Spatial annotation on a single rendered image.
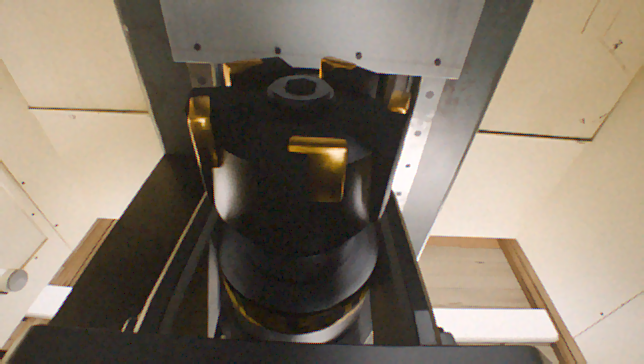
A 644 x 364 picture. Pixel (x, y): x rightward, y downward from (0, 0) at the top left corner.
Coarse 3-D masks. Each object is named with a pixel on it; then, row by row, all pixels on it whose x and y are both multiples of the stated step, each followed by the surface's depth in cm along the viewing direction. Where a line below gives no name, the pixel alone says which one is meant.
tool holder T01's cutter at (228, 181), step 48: (192, 96) 6; (240, 96) 6; (288, 96) 6; (336, 96) 6; (240, 144) 5; (288, 144) 5; (336, 144) 5; (384, 144) 5; (240, 192) 6; (288, 192) 5; (336, 192) 5; (384, 192) 6; (288, 240) 6; (336, 240) 6
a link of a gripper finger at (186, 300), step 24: (192, 216) 9; (216, 216) 9; (192, 240) 8; (216, 240) 9; (168, 264) 7; (192, 264) 7; (216, 264) 9; (168, 288) 7; (192, 288) 7; (216, 288) 9; (144, 312) 6; (168, 312) 6; (192, 312) 7; (216, 312) 9
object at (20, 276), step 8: (0, 272) 70; (8, 272) 70; (16, 272) 70; (24, 272) 73; (0, 280) 68; (8, 280) 69; (16, 280) 70; (24, 280) 73; (0, 288) 68; (8, 288) 69; (16, 288) 70
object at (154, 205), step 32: (160, 160) 60; (192, 160) 61; (160, 192) 53; (192, 192) 53; (128, 224) 47; (160, 224) 47; (96, 256) 42; (128, 256) 42; (160, 256) 43; (96, 288) 38; (128, 288) 39; (64, 320) 35; (96, 320) 35
